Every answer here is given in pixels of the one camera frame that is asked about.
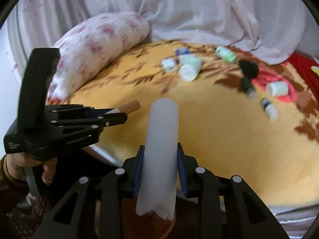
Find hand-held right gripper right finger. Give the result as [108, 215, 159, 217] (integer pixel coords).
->
[176, 142, 283, 239]

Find brown round container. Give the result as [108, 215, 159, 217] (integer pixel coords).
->
[123, 199, 178, 239]

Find red cloth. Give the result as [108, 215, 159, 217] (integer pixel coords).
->
[286, 53, 319, 101]

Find green and white bottle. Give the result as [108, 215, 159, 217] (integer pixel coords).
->
[215, 45, 237, 63]

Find grey striped bed sheet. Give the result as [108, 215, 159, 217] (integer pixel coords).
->
[270, 208, 319, 238]

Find small white bottle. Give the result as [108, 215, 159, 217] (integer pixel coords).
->
[161, 58, 179, 74]

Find floral white pillow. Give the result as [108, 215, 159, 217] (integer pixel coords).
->
[47, 12, 152, 100]

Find white jar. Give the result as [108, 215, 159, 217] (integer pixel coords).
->
[265, 81, 290, 98]

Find sheer white curtain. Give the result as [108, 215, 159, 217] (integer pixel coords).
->
[5, 0, 309, 65]

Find translucent white plastic tube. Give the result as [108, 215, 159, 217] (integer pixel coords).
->
[136, 99, 180, 221]

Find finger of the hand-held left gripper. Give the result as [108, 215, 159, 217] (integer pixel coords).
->
[45, 104, 128, 128]
[51, 124, 101, 153]

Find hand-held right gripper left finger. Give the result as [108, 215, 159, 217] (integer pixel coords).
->
[32, 145, 145, 239]

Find green tube with white cap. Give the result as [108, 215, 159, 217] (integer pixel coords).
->
[179, 57, 202, 82]

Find dark small bottle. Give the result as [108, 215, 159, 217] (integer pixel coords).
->
[240, 77, 257, 99]

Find pinkish brown tube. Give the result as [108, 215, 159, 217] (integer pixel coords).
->
[104, 100, 141, 116]

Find pale green tube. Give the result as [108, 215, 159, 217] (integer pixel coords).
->
[177, 54, 193, 65]

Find blue packet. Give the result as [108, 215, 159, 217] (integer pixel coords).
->
[174, 48, 191, 57]

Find person's left hand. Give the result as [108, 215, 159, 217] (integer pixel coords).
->
[0, 153, 58, 186]

